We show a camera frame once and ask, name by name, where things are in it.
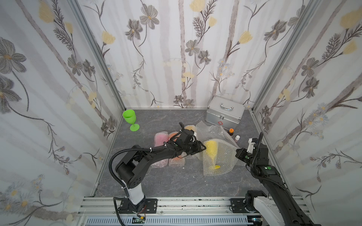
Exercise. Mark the silver aluminium first aid case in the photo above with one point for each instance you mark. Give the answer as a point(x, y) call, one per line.
point(224, 112)

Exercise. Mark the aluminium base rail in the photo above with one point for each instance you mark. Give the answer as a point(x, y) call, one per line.
point(168, 211)

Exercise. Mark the amber glass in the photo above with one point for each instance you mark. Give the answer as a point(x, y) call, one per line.
point(191, 128)

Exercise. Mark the green plastic wine glass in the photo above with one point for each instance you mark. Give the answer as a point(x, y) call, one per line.
point(130, 117)

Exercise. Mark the orange glass in bubble wrap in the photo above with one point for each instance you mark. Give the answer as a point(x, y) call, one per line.
point(178, 161)

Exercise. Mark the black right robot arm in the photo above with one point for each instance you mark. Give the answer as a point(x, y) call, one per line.
point(287, 212)

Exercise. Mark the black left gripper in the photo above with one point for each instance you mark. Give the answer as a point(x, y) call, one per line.
point(196, 146)

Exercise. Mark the small white cap bottle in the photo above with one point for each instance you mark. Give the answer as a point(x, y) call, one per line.
point(237, 138)

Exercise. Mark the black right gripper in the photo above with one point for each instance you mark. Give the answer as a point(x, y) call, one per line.
point(257, 149)

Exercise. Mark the pink glass in bubble wrap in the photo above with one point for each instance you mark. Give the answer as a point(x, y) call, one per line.
point(159, 140)

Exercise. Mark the clear bubble wrap sheet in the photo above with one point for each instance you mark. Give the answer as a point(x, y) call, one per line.
point(217, 133)
point(225, 159)

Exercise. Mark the brown bottle orange cap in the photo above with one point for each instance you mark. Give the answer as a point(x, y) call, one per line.
point(231, 132)

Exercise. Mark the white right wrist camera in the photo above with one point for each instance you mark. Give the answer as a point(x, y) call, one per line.
point(251, 143)

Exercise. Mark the yellow glass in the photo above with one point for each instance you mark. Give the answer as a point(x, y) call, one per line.
point(212, 152)

